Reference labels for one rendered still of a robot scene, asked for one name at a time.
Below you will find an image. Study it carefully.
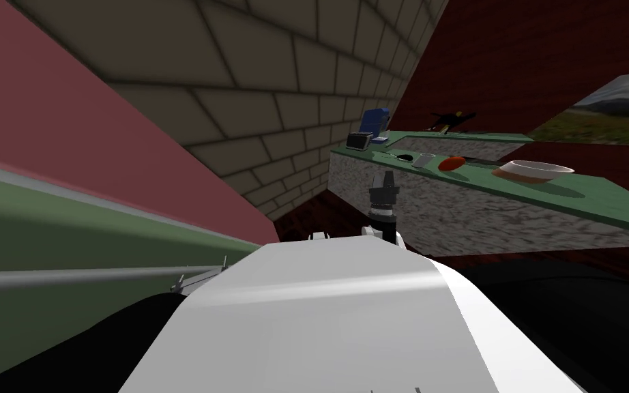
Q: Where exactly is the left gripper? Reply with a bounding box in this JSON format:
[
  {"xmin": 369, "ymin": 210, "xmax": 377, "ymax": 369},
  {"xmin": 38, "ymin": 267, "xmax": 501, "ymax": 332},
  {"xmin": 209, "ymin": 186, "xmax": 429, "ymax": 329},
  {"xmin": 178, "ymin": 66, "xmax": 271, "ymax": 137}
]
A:
[{"xmin": 170, "ymin": 256, "xmax": 231, "ymax": 295}]

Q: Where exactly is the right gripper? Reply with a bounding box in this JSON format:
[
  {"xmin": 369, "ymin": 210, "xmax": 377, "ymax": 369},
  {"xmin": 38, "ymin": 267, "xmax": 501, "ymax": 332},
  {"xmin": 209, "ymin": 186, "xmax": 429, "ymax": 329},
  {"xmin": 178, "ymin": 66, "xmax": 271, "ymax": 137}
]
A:
[{"xmin": 368, "ymin": 171, "xmax": 400, "ymax": 206}]

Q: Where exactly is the blue coffee machine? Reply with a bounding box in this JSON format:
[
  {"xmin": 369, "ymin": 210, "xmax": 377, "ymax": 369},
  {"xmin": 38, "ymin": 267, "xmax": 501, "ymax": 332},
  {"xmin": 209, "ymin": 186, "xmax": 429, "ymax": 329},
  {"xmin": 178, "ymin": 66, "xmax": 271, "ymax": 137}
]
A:
[{"xmin": 358, "ymin": 107, "xmax": 392, "ymax": 145}]

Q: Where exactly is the red round fruit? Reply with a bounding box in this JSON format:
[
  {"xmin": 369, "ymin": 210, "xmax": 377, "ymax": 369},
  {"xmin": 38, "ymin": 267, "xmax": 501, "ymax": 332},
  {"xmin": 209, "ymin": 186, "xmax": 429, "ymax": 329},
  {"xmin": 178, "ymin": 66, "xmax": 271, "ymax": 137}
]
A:
[{"xmin": 437, "ymin": 156, "xmax": 467, "ymax": 173}]

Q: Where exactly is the black tap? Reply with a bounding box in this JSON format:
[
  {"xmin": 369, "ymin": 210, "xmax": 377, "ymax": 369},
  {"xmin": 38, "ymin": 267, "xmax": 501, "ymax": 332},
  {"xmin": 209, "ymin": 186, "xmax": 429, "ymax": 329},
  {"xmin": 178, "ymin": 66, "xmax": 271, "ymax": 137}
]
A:
[{"xmin": 428, "ymin": 111, "xmax": 478, "ymax": 135}]

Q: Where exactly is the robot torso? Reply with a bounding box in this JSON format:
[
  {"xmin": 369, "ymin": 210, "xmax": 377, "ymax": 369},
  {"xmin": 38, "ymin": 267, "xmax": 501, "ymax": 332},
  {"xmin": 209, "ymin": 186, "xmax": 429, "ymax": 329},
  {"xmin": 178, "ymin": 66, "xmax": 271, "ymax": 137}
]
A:
[{"xmin": 119, "ymin": 231, "xmax": 585, "ymax": 393}]

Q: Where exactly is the white bowl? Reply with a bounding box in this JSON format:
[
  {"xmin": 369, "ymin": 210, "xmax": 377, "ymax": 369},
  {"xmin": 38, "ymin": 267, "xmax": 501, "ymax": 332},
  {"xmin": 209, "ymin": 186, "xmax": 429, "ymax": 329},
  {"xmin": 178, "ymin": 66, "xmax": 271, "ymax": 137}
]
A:
[{"xmin": 491, "ymin": 160, "xmax": 576, "ymax": 186}]

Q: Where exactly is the landscape picture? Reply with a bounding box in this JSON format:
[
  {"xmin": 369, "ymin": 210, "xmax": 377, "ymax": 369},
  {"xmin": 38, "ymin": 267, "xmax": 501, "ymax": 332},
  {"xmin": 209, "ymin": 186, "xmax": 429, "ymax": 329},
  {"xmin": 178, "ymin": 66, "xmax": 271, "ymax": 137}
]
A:
[{"xmin": 527, "ymin": 69, "xmax": 629, "ymax": 149}]

